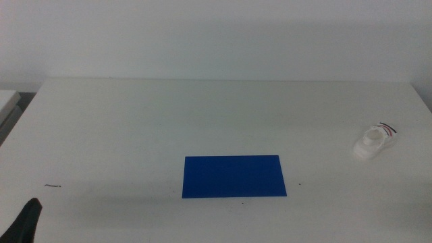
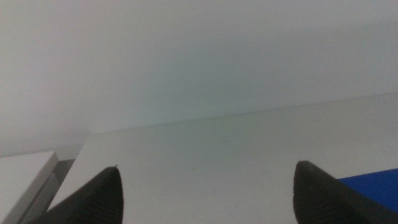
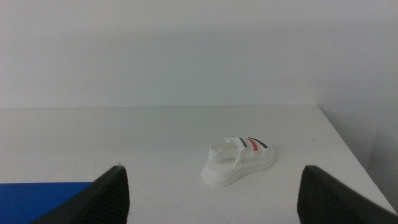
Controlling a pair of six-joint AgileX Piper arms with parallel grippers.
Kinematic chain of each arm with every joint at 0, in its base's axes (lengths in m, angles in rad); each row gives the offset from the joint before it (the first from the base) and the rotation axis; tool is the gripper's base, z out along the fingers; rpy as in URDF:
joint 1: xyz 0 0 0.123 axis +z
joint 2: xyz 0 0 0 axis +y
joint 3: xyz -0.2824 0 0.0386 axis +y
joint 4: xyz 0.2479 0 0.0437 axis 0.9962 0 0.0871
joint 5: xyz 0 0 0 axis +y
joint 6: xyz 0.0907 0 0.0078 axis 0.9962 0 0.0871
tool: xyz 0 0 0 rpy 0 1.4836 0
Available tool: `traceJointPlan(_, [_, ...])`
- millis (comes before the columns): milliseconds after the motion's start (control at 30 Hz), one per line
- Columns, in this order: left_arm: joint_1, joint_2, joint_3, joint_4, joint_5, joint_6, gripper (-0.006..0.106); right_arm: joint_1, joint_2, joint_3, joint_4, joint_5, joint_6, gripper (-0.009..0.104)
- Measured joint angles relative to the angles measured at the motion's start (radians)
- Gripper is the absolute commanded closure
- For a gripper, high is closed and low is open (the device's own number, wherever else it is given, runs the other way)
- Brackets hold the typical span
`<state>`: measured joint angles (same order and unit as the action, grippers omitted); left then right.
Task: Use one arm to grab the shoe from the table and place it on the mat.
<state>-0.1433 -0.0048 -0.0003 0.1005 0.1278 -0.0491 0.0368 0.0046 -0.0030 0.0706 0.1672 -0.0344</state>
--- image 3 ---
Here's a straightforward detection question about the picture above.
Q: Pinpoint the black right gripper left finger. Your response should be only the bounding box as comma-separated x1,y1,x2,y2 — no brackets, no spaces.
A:
29,165,131,224

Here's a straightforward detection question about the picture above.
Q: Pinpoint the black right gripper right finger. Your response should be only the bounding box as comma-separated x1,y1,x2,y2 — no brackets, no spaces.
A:
297,165,398,224

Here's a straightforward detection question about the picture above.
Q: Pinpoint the white round container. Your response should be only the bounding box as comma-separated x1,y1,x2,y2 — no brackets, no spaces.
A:
200,136,277,188

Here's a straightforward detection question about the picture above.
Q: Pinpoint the blue rectangular mat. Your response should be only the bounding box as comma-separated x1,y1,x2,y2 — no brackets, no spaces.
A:
0,182,94,224

